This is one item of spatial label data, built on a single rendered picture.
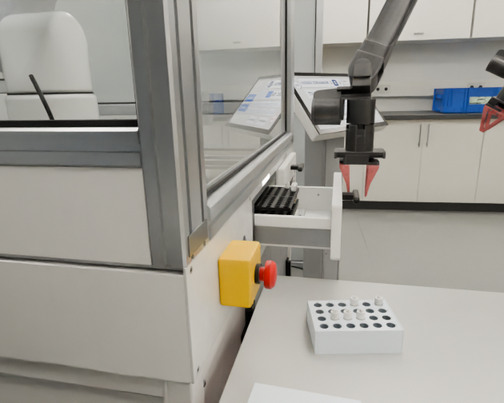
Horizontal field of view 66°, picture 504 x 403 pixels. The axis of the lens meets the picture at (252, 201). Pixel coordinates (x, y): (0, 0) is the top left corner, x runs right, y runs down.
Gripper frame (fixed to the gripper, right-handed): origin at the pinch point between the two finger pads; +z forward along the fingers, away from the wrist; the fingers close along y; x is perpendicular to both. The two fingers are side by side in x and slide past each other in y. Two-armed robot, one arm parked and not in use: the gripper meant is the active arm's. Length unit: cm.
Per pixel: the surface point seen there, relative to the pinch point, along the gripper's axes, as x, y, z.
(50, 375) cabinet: 49, 40, 13
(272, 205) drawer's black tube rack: 9.7, 17.0, 0.8
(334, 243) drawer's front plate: 17.0, 4.4, 5.5
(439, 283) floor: -145, -57, 90
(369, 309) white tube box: 28.8, -1.1, 11.6
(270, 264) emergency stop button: 36.2, 13.0, 1.7
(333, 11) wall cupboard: -315, 12, -95
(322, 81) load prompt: -95, 12, -26
